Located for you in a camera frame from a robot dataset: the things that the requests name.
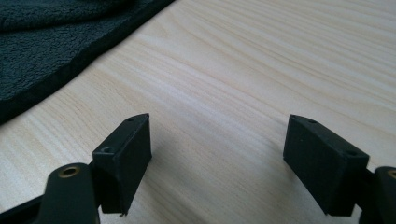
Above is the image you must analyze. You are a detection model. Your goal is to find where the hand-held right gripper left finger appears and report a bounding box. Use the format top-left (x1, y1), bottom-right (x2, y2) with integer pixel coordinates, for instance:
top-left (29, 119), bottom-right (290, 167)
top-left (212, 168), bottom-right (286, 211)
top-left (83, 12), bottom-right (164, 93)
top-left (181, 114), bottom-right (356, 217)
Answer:
top-left (92, 112), bottom-right (153, 217)

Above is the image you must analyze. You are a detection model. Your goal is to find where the black and yellow cloth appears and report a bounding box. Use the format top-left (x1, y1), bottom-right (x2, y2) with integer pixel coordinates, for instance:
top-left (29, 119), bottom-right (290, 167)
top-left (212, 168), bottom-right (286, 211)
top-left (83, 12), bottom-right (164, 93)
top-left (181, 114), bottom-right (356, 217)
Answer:
top-left (0, 0), bottom-right (176, 126)

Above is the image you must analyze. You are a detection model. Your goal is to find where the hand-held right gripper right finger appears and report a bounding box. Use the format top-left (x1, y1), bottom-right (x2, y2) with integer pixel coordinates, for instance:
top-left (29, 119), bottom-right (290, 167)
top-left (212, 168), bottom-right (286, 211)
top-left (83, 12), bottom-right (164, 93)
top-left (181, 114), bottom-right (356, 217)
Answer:
top-left (282, 114), bottom-right (371, 217)

